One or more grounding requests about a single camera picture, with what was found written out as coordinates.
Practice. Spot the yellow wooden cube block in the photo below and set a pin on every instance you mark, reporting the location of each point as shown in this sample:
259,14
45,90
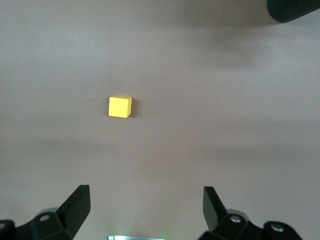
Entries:
119,107

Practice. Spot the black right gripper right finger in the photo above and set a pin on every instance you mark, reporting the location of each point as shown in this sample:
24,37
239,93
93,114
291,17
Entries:
220,220

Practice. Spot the black ribbed fabric sleeve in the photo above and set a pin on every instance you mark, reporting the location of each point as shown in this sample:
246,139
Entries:
292,10

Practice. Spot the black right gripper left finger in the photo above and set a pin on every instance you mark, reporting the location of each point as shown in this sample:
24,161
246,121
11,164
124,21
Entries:
72,215

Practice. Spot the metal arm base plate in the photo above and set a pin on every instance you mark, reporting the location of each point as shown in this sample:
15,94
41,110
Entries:
135,238

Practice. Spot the brown table cover sheet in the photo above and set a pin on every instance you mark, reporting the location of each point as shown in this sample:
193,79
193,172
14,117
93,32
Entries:
175,62

